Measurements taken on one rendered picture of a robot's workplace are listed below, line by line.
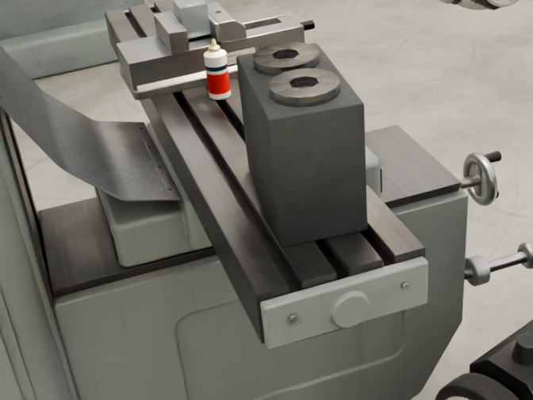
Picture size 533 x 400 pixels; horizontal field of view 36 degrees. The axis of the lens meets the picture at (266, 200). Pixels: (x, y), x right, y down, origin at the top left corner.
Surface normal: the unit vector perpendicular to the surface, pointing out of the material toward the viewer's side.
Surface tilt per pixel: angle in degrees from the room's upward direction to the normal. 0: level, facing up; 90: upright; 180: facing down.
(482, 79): 0
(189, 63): 90
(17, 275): 89
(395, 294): 90
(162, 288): 90
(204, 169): 0
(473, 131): 0
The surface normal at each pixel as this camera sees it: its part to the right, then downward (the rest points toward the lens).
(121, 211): -0.09, -0.84
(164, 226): 0.32, 0.48
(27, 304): 0.79, 0.24
